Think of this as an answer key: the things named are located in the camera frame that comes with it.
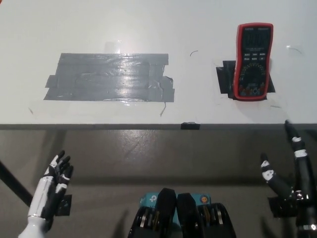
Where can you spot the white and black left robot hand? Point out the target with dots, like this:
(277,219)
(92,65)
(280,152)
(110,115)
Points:
(42,198)

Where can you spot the black robot torso teal tops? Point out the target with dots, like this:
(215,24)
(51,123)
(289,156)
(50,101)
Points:
(183,218)

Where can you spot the red digital multimeter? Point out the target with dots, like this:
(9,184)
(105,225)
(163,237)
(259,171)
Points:
(252,62)

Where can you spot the black metal table leg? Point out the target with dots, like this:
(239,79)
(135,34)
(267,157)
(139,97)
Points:
(12,181)

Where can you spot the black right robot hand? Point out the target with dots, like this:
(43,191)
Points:
(303,173)

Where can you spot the small black tape strip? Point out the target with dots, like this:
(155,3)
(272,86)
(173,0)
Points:
(190,125)

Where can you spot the grey duct tape patch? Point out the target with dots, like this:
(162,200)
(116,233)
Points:
(99,79)

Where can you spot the black tape patch on table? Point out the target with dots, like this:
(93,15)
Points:
(224,79)

